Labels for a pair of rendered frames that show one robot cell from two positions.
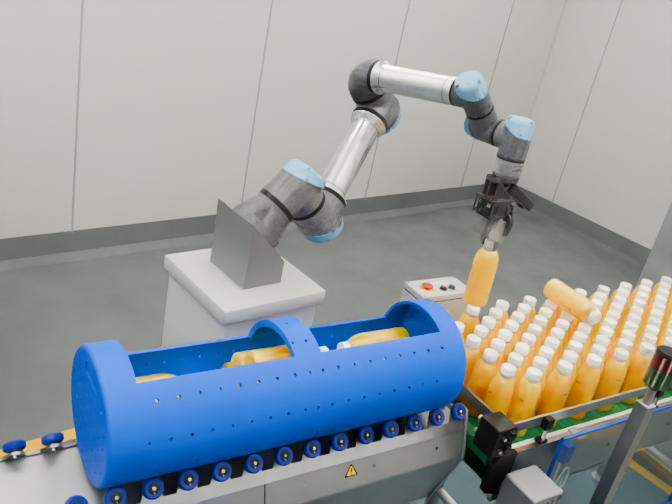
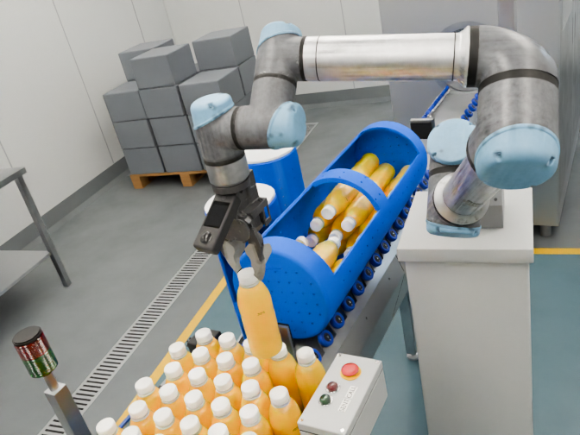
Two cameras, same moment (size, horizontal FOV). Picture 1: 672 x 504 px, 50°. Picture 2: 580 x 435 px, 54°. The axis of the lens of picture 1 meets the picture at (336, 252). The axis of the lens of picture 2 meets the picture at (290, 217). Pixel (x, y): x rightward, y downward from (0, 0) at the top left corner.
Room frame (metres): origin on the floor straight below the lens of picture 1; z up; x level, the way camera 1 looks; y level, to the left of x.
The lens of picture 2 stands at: (2.82, -0.65, 1.93)
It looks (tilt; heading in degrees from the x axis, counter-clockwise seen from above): 27 degrees down; 160
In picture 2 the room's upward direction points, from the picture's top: 13 degrees counter-clockwise
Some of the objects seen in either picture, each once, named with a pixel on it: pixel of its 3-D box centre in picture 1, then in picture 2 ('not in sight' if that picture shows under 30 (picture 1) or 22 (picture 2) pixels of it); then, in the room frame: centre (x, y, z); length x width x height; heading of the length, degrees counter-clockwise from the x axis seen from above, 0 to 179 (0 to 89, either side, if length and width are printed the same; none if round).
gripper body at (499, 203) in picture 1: (497, 196); (239, 205); (1.86, -0.39, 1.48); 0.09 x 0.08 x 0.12; 126
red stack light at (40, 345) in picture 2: (665, 361); (31, 344); (1.60, -0.86, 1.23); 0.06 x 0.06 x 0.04
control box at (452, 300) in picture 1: (435, 299); (344, 407); (2.02, -0.34, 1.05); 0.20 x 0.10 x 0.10; 126
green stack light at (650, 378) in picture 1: (658, 376); (40, 360); (1.60, -0.86, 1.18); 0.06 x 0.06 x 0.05
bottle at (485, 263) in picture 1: (482, 274); (258, 315); (1.87, -0.42, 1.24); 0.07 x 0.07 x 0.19
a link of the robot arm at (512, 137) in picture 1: (515, 138); (218, 129); (1.87, -0.39, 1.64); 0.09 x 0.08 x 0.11; 44
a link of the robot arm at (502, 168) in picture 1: (508, 168); (226, 169); (1.86, -0.40, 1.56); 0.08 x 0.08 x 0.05
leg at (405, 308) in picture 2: not in sight; (406, 304); (0.99, 0.46, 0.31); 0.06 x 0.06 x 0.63; 36
